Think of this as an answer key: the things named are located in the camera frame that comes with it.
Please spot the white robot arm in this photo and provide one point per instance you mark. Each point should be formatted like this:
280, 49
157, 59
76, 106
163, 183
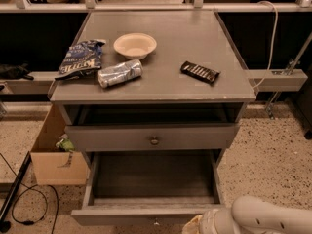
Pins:
252, 214

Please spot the grey wooden drawer cabinet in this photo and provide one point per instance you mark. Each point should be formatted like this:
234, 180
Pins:
163, 95

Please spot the grey top drawer with knob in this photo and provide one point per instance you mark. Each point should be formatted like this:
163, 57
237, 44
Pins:
153, 137

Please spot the crushed silver soda can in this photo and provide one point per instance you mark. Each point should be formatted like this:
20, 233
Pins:
119, 73

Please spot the dark chocolate bar wrapper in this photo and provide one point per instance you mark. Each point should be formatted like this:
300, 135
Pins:
199, 72

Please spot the white paper bowl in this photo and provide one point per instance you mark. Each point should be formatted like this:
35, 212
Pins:
135, 45

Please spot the blue chip bag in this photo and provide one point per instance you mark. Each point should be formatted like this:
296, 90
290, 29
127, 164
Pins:
81, 60

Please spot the green item in box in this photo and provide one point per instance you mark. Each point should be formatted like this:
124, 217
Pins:
65, 144

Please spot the metal diagonal strut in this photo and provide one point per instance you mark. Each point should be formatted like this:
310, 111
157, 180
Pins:
287, 71

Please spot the cardboard box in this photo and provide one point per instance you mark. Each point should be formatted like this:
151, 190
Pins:
51, 165

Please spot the black bag on ledge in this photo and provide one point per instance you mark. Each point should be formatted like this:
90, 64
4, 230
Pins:
10, 71

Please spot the black floor bar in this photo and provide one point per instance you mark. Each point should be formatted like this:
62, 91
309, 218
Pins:
11, 190

